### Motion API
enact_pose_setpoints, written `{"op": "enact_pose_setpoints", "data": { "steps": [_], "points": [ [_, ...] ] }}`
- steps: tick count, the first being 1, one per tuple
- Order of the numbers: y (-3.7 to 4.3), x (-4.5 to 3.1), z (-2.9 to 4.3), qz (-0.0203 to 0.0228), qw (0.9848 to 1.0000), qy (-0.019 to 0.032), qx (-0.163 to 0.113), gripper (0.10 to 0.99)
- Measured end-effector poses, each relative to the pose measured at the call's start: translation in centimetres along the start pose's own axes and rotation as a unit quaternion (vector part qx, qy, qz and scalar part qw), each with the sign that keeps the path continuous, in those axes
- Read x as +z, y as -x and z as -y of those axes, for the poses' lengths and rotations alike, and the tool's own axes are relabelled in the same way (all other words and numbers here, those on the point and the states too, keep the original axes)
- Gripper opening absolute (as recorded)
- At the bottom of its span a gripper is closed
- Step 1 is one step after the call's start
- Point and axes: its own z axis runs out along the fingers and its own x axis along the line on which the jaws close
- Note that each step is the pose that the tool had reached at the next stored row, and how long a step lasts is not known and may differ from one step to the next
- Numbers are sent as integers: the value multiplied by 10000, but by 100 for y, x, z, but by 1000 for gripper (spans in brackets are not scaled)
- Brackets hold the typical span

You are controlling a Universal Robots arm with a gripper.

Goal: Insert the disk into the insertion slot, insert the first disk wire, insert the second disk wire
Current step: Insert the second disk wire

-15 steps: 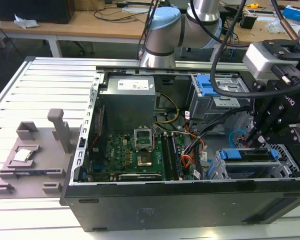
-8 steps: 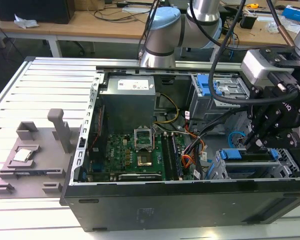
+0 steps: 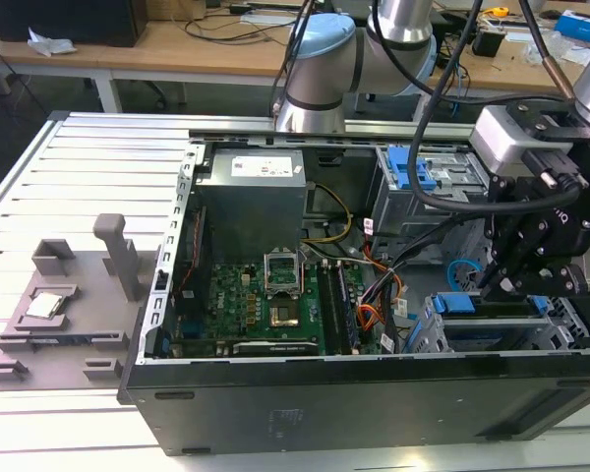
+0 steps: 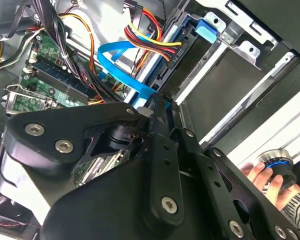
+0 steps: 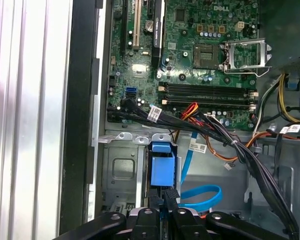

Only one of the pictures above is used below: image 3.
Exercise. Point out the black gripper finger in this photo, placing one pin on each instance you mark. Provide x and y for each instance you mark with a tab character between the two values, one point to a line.
521	285
501	231

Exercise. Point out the hard disk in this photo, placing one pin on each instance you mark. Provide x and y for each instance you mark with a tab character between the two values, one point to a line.
454	305

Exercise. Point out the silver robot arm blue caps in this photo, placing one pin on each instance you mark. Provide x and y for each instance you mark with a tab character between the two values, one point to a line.
319	64

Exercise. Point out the silver disk bay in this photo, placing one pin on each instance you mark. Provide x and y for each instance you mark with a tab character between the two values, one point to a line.
565	334

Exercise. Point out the silver drive cage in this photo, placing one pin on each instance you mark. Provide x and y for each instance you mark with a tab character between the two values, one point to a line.
393	216

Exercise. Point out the blue plastic cage latch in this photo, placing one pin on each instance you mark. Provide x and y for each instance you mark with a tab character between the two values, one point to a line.
398	167

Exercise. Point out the RAM stick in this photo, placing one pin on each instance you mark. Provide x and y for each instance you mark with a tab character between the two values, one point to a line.
348	314

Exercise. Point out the clear plastic bag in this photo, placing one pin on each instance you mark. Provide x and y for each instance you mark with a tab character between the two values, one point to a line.
568	49

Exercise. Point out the black cube motor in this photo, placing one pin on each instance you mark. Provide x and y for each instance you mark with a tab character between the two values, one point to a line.
487	41

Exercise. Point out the blue cardboard box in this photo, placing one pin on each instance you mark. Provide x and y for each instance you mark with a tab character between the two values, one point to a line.
582	27

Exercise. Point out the black PC case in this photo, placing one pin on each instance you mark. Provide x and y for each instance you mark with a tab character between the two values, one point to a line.
324	408

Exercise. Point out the CPU socket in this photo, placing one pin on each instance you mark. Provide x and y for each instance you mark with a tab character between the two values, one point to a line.
284	317

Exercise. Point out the grey power supply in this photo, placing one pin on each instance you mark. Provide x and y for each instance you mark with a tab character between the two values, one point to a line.
251	211

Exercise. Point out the black graphics card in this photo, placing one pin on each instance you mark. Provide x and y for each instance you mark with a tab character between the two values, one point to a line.
275	348

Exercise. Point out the green motherboard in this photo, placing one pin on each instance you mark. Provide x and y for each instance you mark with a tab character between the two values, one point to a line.
236	295

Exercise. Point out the wooden desk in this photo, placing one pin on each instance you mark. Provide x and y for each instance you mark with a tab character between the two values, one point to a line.
177	54

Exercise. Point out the grey parts rack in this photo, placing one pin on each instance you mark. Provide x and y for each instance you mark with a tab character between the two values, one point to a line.
93	305

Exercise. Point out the silver CPU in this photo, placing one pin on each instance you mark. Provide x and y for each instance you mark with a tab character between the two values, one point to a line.
46	305

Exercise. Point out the black box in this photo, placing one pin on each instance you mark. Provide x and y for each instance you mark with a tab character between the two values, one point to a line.
64	19

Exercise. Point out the white crumpled paper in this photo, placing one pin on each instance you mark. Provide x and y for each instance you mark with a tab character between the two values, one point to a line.
49	45

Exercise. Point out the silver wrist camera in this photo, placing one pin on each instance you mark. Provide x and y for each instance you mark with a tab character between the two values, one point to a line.
501	137

